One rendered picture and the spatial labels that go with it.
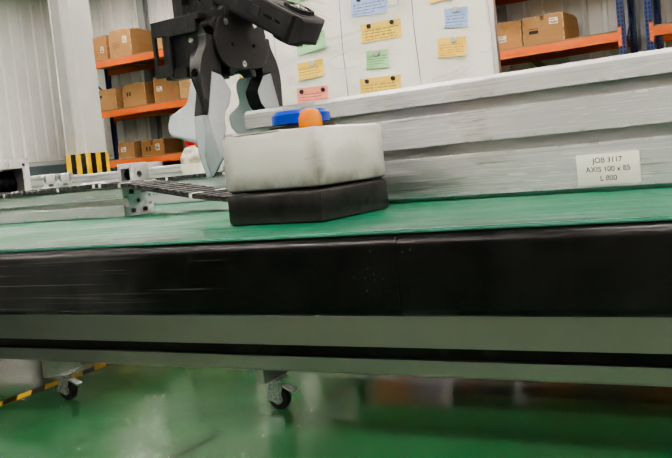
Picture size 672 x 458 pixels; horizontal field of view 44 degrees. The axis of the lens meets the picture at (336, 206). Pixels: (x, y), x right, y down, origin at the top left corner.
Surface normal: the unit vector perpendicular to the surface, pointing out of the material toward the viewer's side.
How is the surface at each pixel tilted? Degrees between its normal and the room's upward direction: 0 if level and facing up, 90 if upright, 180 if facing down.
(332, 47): 90
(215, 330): 90
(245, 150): 90
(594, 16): 90
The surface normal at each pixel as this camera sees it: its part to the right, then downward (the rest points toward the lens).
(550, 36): -0.51, 0.21
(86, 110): 0.88, -0.06
